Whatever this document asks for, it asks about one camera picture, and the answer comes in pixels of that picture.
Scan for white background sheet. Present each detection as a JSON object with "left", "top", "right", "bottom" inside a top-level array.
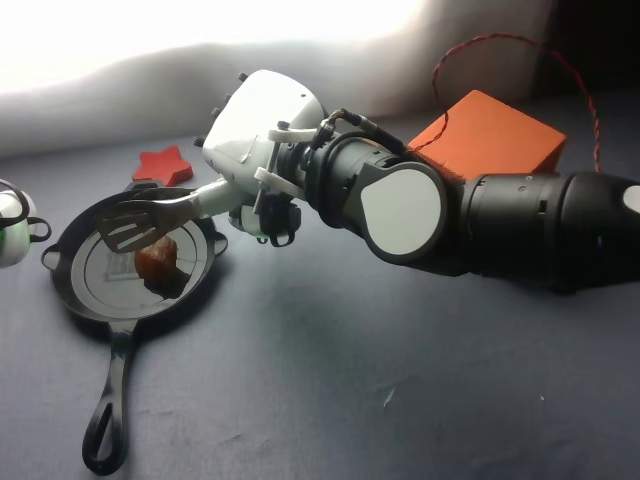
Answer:
[{"left": 0, "top": 0, "right": 551, "bottom": 159}]

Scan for red star block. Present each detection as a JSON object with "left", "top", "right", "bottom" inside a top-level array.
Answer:
[{"left": 130, "top": 145, "right": 195, "bottom": 187}]

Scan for orange foam cube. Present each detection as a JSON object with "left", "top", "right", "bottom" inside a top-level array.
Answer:
[{"left": 407, "top": 89, "right": 568, "bottom": 184}]

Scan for black toy frying pan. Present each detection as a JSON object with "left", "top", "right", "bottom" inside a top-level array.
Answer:
[{"left": 40, "top": 179, "right": 229, "bottom": 476}]

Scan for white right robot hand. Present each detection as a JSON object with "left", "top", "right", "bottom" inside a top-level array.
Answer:
[{"left": 193, "top": 69, "right": 325, "bottom": 249}]

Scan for brown small lump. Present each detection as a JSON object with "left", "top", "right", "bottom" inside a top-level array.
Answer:
[{"left": 134, "top": 236, "right": 180, "bottom": 292}]

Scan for metal tongs with white handles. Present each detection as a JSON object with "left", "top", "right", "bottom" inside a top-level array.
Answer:
[{"left": 97, "top": 179, "right": 236, "bottom": 256}]

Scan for grey table cloth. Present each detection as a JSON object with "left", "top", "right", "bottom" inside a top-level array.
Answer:
[{"left": 0, "top": 94, "right": 640, "bottom": 480}]

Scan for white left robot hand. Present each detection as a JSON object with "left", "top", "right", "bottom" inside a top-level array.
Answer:
[{"left": 0, "top": 179, "right": 52, "bottom": 269}]

